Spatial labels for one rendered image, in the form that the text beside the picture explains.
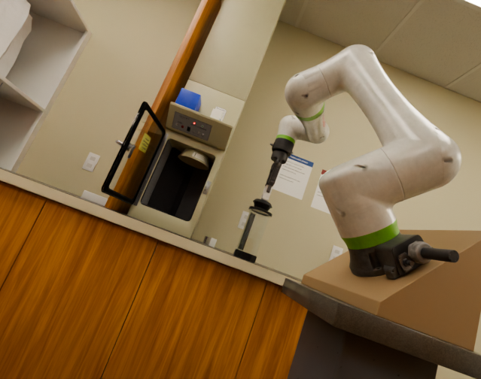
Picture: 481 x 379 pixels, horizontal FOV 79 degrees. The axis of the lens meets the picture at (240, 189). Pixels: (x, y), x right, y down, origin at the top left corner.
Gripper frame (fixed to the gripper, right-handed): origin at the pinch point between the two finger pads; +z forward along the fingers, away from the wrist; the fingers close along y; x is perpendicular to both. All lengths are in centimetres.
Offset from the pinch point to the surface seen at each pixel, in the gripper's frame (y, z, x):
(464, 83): -46, -140, 115
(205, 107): -15, -34, -43
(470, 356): 78, 32, 33
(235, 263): 14.8, 33.1, -4.0
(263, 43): -15, -83, -27
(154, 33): -58, -91, -104
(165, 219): -15.3, 26.2, -39.6
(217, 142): -11.1, -17.8, -30.4
